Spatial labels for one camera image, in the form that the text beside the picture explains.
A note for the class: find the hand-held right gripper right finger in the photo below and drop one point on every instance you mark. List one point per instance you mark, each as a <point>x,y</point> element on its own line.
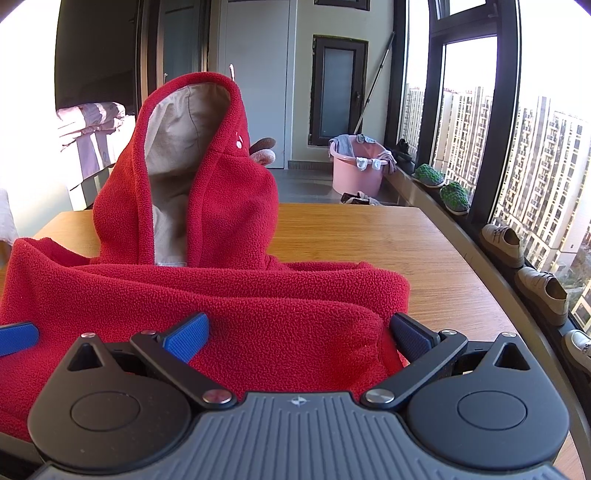
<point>413,337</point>

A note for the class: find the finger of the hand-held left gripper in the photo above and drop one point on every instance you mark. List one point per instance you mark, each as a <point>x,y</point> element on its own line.
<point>18,338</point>

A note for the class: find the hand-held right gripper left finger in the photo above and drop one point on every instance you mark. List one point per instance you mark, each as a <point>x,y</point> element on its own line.
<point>187,337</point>

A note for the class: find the red hooded fleece jacket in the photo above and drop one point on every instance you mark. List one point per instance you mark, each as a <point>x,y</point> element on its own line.
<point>277,314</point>

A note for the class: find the beige shoe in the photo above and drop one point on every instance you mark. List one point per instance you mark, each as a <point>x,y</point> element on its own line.
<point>503,244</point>
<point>579,348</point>
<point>542,293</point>

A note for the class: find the floor slippers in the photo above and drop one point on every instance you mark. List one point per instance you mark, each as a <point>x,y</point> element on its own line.
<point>358,198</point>

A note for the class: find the pink plastic basin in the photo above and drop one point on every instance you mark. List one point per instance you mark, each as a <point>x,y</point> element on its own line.
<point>351,177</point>

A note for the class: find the grey purple cloth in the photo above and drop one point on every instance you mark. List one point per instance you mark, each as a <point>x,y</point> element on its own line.
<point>388,161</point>

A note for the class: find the white cloth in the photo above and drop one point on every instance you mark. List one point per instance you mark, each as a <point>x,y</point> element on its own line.
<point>369,164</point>

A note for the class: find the dark shoes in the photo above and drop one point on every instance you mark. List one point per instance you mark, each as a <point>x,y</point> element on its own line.
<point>404,150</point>

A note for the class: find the black framed window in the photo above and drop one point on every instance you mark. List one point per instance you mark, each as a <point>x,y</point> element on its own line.
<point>434,92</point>

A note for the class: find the dark frosted glass door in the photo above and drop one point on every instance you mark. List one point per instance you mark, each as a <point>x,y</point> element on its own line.
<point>337,92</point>

